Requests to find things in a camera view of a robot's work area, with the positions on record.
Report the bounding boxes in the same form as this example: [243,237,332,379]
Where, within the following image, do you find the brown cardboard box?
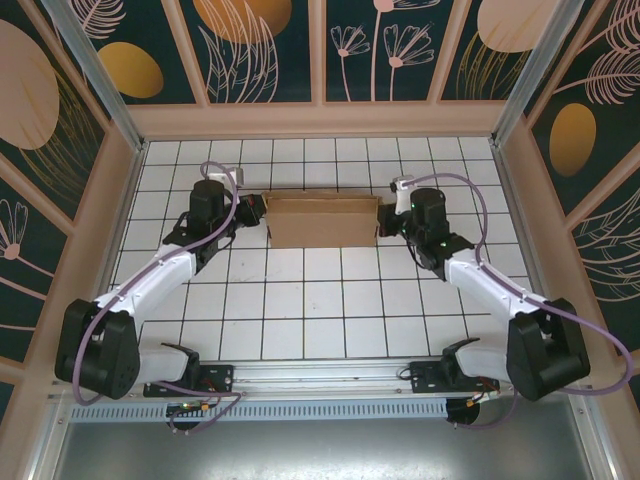
[263,189,382,250]

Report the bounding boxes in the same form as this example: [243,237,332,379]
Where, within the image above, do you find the grey metal sheet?
[49,418,594,480]

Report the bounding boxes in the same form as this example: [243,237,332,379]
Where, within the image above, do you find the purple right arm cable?
[409,172,636,430]

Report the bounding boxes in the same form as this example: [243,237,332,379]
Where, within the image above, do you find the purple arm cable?
[409,172,636,430]
[72,160,247,436]

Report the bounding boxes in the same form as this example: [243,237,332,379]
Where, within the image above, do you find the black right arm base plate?
[408,360,501,396]

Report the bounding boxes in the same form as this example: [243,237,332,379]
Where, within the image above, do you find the aluminium frame post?
[42,0,147,154]
[489,0,599,147]

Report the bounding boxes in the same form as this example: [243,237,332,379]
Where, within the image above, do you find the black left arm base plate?
[143,363,236,399]

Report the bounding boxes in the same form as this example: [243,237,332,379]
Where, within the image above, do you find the aluminium mounting rail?
[47,354,596,401]

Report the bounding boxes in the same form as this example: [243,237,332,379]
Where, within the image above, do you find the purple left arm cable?
[72,160,247,436]

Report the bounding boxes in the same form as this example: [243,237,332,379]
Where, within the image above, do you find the grey slotted cable duct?
[69,397,449,422]

